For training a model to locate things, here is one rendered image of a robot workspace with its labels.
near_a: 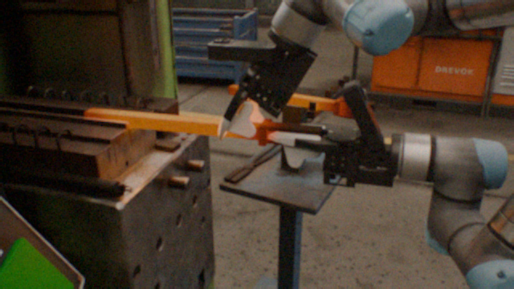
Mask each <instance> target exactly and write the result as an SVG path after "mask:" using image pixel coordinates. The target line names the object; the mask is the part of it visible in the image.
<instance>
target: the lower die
mask: <svg viewBox="0 0 514 289"><path fill-rule="evenodd" d="M0 101H5V102H12V103H20V104H34V105H42V106H50V107H57V108H72V109H79V110H90V109H92V108H102V109H111V110H121V111H130V112H147V113H153V110H146V109H135V108H122V107H114V106H106V105H97V104H83V103H74V102H67V101H58V100H44V99H35V98H26V97H19V96H4V95H0ZM0 120H6V122H7V123H8V124H9V126H10V131H9V132H7V130H6V126H5V125H4V124H0V151H1V154H2V158H3V159H4V161H5V162H6V163H7V164H12V165H18V157H17V153H16V150H15V146H14V140H13V137H12V132H13V129H14V127H15V125H17V124H19V123H25V124H27V125H28V126H29V128H30V131H31V135H30V136H27V131H26V129H25V128H24V127H23V126H22V127H20V128H18V130H17V132H16V135H17V139H18V145H19V150H20V153H21V157H22V160H23V162H24V164H25V166H27V167H32V168H39V167H38V166H39V160H38V156H37V152H36V149H35V141H34V133H35V130H36V128H37V127H39V126H41V125H46V126H47V127H49V128H50V130H51V134H52V137H50V138H49V137H48V134H47V130H45V129H42V130H40V131H39V134H38V141H39V147H40V152H41V156H42V160H43V164H44V165H45V167H47V169H48V170H52V171H56V172H61V171H60V170H61V164H60V159H59V152H58V147H57V143H56V137H57V134H58V132H59V131H60V130H61V129H62V128H69V129H70V130H71V132H72V135H73V139H74V140H73V141H70V139H69V135H68V133H67V132H64V133H63V134H62V136H61V138H60V142H61V146H62V151H63V159H64V164H65V167H66V168H67V171H68V172H69V173H70V174H75V175H80V176H85V177H97V178H102V179H107V180H113V179H116V178H117V177H118V176H120V175H121V174H122V173H123V172H124V171H125V170H126V169H127V168H128V167H129V166H130V165H132V164H133V163H134V162H135V161H137V160H138V159H139V158H140V157H143V156H144V155H145V154H146V153H147V152H148V151H150V150H151V149H152V147H154V146H155V145H154V144H156V143H157V140H156V132H155V130H149V129H141V128H130V126H129V122H128V121H121V120H107V119H100V118H92V117H85V116H70V115H64V114H56V113H49V112H34V111H27V110H20V109H13V108H0ZM126 161H128V165H127V166H126V164H125V163H126Z"/></svg>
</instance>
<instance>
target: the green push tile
mask: <svg viewBox="0 0 514 289"><path fill-rule="evenodd" d="M0 289H74V285H73V284H72V283H71V282H70V281H69V280H68V278H67V277H66V276H65V275H63V274H61V273H60V272H59V271H58V270H57V269H56V268H55V267H54V266H53V265H52V264H51V263H50V262H49V261H47V260H46V259H45V258H44V257H43V255H42V254H41V253H40V252H39V251H38V250H37V249H36V248H35V247H33V246H32V245H31V244H30V243H29V242H28V241H27V240H26V239H25V238H20V239H18V240H16V241H15V242H14V244H13V246H12V247H11V248H10V250H9V252H8V254H7V256H6V257H5V259H4V261H3V262H2V265H1V266H0Z"/></svg>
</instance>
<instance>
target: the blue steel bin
mask: <svg viewBox="0 0 514 289"><path fill-rule="evenodd" d="M172 19H173V40H174V51H175V63H176V75H180V76H193V77H205V78H217V79H234V80H235V84H237V85H239V82H240V78H241V77H242V76H243V75H244V74H245V73H246V72H247V70H248V69H249V68H250V65H251V62H241V61H215V60H214V59H208V51H207V45H209V44H210V43H211V42H213V41H214V39H218V38H226V39H232V40H249V41H258V9H257V8H254V9H253V10H209V9H185V8H172Z"/></svg>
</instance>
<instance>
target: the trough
mask: <svg viewBox="0 0 514 289"><path fill-rule="evenodd" d="M0 108H13V109H20V110H27V111H34V112H49V113H56V114H64V115H70V116H85V112H86V111H87V110H79V109H72V108H57V107H50V106H42V105H34V104H20V103H12V102H5V101H0Z"/></svg>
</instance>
